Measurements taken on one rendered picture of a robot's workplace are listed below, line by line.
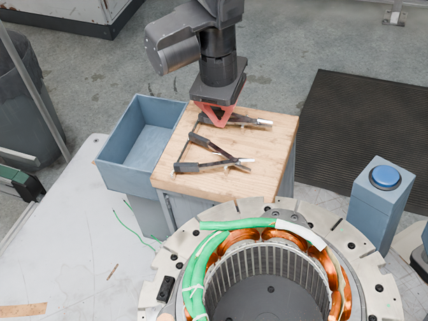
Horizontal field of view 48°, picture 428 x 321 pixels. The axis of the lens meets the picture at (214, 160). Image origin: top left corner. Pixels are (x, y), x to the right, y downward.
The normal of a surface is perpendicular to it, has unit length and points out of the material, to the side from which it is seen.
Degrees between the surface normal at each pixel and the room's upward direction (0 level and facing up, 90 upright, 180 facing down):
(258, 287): 0
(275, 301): 0
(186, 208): 90
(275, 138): 0
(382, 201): 90
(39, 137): 93
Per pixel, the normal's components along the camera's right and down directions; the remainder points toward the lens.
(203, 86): -0.07, -0.63
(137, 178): -0.33, 0.75
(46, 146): 0.79, 0.46
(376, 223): -0.66, 0.62
